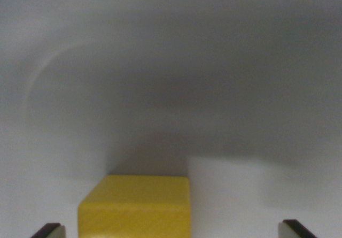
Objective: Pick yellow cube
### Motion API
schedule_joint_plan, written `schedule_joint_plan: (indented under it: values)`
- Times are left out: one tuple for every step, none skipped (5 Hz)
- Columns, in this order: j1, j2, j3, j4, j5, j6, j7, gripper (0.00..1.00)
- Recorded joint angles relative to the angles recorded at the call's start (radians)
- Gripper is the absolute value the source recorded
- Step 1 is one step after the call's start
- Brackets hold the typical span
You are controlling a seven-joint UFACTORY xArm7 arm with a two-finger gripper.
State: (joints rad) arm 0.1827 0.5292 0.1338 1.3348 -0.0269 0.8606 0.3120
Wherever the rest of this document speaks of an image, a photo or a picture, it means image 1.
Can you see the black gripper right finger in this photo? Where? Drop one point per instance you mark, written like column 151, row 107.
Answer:
column 292, row 230

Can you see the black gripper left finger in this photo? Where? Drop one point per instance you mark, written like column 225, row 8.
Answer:
column 50, row 231

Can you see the yellow wooden cube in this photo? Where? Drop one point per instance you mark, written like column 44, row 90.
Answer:
column 136, row 208

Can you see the white plastic tray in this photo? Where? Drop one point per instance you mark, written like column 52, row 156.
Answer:
column 187, row 75

